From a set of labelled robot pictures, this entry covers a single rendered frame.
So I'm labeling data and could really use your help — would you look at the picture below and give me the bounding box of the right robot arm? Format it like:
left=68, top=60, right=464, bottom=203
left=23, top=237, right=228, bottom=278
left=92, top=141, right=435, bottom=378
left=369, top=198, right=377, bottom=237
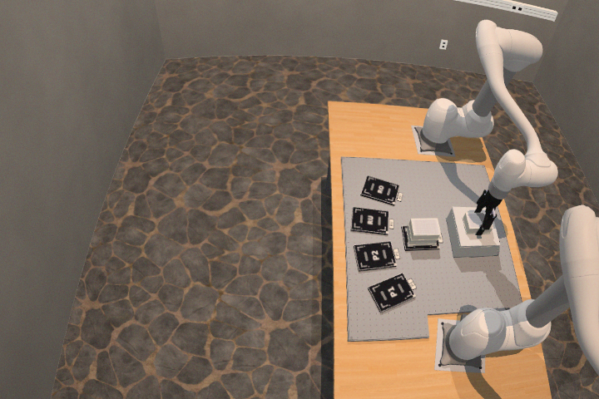
left=415, top=20, right=558, bottom=200

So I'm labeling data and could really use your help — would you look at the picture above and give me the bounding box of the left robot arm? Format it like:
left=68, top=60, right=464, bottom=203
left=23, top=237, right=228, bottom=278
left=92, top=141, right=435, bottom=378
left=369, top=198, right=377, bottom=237
left=440, top=205, right=599, bottom=376

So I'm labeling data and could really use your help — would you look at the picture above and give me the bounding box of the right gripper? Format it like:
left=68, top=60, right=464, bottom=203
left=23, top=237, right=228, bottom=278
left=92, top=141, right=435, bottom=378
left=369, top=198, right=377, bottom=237
left=474, top=190, right=502, bottom=235

